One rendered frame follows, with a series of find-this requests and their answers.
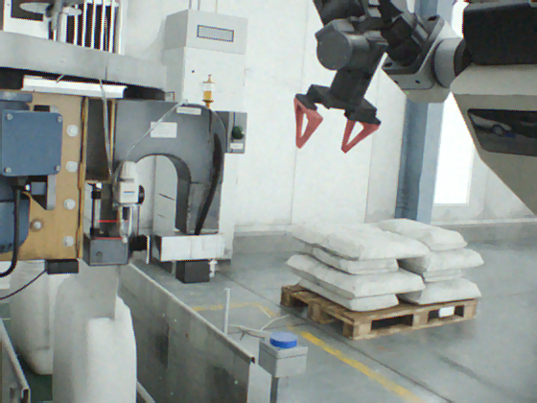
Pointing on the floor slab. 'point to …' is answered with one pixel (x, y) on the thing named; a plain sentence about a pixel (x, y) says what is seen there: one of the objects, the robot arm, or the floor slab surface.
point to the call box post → (279, 390)
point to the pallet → (321, 313)
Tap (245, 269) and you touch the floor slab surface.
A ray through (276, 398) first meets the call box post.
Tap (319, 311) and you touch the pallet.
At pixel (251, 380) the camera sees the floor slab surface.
